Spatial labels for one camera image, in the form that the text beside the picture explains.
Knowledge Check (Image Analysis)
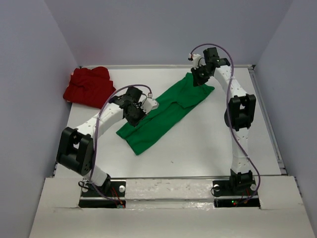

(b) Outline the white front cover board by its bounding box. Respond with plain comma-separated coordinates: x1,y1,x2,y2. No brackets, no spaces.
30,176,314,238

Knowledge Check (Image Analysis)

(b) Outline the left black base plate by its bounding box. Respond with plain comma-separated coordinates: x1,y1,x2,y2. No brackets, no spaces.
78,179,126,209

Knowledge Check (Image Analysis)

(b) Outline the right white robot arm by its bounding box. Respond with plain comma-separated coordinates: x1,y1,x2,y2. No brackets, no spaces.
189,47,257,197

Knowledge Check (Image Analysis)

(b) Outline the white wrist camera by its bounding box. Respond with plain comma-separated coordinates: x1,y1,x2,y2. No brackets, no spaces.
188,53,205,69
141,98,159,114

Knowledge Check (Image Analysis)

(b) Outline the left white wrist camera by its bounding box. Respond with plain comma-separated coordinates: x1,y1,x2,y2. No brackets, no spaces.
141,98,159,114

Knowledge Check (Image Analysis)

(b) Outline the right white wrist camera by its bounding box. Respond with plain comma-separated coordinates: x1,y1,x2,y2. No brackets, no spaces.
188,53,205,69

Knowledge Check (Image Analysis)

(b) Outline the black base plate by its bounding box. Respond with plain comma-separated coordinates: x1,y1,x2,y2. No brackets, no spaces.
211,179,260,208
78,179,126,209

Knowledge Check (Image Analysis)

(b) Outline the aluminium table frame rail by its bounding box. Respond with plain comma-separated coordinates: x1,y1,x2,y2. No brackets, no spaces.
51,64,288,179

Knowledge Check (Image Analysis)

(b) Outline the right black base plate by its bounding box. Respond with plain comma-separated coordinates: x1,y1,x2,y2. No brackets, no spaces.
211,179,260,208

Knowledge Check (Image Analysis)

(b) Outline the red t-shirt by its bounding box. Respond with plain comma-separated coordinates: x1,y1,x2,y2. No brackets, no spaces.
63,66,116,109

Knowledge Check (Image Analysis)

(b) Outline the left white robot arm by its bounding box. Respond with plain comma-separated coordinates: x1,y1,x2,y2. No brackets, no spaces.
56,84,158,196

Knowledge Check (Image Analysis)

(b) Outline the green t-shirt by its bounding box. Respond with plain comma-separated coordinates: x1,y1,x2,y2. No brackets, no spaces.
116,73,215,155

